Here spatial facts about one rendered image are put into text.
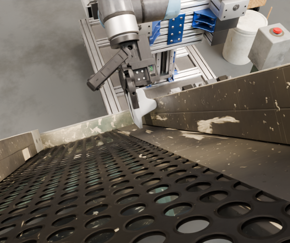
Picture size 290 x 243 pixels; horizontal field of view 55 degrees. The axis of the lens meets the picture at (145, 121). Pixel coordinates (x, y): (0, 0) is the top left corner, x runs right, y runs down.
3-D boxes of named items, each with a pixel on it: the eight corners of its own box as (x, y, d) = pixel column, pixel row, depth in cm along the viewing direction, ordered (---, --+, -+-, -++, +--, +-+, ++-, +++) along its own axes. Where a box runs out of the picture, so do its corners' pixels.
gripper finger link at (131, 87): (140, 107, 62) (131, 68, 61) (134, 109, 62) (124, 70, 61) (137, 108, 67) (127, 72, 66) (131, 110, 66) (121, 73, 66)
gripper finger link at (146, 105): (163, 123, 65) (153, 84, 64) (138, 130, 64) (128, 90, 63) (159, 123, 68) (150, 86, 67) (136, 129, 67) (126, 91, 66)
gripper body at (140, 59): (161, 82, 64) (148, 30, 63) (125, 91, 62) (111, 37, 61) (153, 86, 71) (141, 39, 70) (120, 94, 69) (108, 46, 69)
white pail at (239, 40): (244, 41, 270) (260, -6, 232) (261, 61, 253) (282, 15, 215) (214, 48, 264) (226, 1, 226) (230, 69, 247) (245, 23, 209)
